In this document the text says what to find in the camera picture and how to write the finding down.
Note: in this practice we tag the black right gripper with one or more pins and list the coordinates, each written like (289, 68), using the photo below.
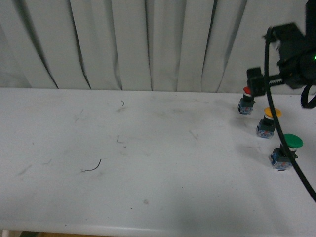
(297, 59)

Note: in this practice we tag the yellow push button switch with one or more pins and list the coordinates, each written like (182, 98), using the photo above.
(266, 126)

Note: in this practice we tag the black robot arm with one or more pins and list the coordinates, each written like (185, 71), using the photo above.
(310, 26)

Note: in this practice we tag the white pleated curtain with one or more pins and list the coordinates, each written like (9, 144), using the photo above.
(141, 45)

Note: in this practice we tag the red push button switch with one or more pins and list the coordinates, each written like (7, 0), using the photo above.
(246, 103)

